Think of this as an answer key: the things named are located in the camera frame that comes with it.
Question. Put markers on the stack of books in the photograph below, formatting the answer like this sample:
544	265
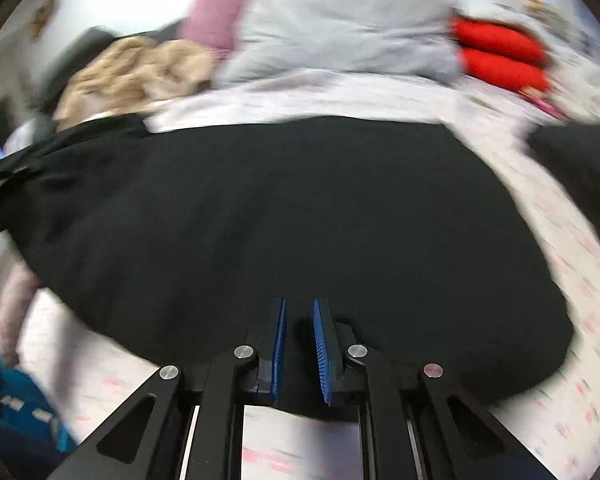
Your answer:
542	2

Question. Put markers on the dark fluffy cloth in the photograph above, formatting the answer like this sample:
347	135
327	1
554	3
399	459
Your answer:
577	165

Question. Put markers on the dark grey sofa cushion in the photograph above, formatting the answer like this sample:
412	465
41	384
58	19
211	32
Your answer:
75	52

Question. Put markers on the black coat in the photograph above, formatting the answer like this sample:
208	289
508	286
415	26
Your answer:
280	240

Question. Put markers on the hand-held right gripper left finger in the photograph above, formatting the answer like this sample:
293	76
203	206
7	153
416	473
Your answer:
278	352

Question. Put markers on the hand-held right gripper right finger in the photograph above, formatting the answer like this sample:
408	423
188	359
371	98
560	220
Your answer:
323	357

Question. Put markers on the blue plastic stool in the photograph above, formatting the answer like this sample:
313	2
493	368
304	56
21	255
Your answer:
27	407

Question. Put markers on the mauve velvet pillow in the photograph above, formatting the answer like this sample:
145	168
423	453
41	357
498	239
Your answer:
212	17

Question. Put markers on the red cushion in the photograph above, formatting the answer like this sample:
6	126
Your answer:
502	57

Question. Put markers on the beige fleece jacket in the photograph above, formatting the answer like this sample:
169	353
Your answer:
140	77

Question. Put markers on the grey duvet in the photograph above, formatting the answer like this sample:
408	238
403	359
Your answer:
345	30

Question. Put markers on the bed with floral sheet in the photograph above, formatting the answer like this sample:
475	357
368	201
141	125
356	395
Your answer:
570	280

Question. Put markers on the purple floral quilt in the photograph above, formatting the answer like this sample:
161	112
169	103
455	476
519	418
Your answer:
12	310

